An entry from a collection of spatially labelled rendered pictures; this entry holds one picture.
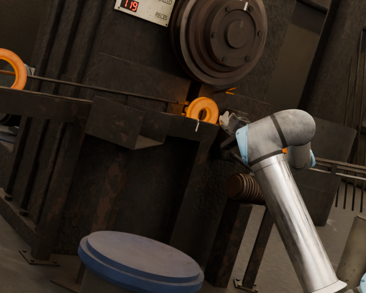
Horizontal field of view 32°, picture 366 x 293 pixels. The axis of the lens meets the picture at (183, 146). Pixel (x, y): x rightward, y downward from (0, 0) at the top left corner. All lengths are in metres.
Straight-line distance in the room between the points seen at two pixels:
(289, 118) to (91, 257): 0.83
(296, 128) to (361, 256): 0.99
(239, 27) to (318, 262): 1.16
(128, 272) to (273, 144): 0.75
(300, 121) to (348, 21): 5.06
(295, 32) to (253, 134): 9.44
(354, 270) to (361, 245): 0.11
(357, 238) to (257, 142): 0.99
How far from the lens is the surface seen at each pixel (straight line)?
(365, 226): 2.83
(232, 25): 2.70
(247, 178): 2.88
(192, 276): 1.53
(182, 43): 2.68
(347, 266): 2.86
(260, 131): 2.00
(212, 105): 2.85
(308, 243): 1.98
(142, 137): 2.44
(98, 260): 1.48
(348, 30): 7.06
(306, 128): 2.04
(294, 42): 11.40
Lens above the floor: 0.87
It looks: 6 degrees down
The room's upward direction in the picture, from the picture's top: 17 degrees clockwise
